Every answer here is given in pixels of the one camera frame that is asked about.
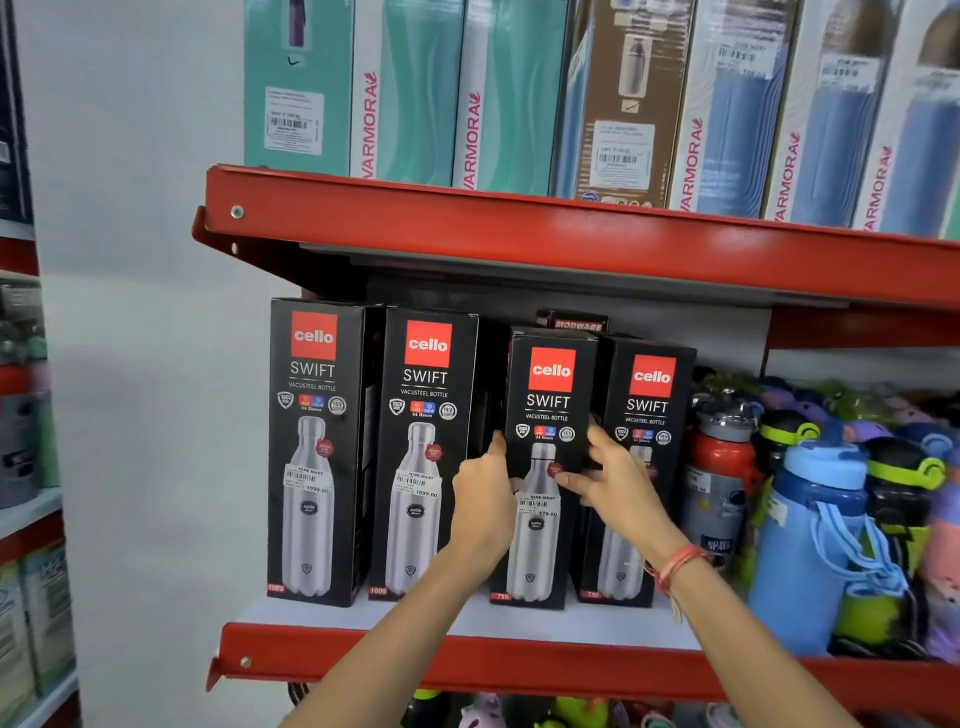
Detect pink and purple bottle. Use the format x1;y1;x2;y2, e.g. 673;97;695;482
921;448;960;664

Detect white box with blue bottle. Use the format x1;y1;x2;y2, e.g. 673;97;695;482
666;0;799;220
762;0;905;228
852;0;960;240

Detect lime green bottle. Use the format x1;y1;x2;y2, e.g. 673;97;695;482
831;525;928;658

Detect teal bottle box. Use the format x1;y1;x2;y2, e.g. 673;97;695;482
351;0;468;188
243;0;385;181
452;0;573;198

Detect blue bottle with strap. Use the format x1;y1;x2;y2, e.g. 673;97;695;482
747;441;913;658

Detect dark product boxes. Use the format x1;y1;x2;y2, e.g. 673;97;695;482
0;0;33;226

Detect pink animal bottle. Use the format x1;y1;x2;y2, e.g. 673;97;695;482
459;693;508;728

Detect black bottle with lime lid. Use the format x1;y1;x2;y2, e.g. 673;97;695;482
864;437;948;541
752;409;823;496

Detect brown and blue bottle box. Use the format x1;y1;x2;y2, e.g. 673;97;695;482
553;0;697;209

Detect person's right forearm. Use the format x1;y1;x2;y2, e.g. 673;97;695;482
651;549;864;728

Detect large black bottle box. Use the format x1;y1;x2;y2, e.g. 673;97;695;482
366;306;481;602
267;298;385;609

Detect red metal shelf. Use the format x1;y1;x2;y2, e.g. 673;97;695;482
205;592;960;723
192;165;960;351

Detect red thread bracelet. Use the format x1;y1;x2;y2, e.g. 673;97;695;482
643;543;712;625

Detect black box with red stripe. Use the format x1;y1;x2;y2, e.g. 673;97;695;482
535;309;609;336

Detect pale green product boxes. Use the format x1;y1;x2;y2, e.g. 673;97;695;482
0;540;78;708

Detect person's left hand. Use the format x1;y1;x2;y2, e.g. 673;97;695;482
449;431;520;576

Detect white and red shelving unit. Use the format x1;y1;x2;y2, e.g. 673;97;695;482
0;217;84;728

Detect person's left forearm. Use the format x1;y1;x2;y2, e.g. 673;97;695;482
281;546;505;728

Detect person's right hand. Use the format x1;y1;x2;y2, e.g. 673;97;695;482
554;423;693;569

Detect red and grey bottle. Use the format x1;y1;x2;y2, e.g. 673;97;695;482
681;403;760;573

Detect pile of colourful bottles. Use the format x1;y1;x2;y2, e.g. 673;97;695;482
690;366;960;460

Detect lime animal bottle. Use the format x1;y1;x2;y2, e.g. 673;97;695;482
553;696;610;728

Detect small black bottle box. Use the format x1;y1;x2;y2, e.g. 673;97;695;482
489;326;600;611
572;335;698;609

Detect grey bottle with red lid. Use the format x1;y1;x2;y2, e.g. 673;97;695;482
0;363;40;511

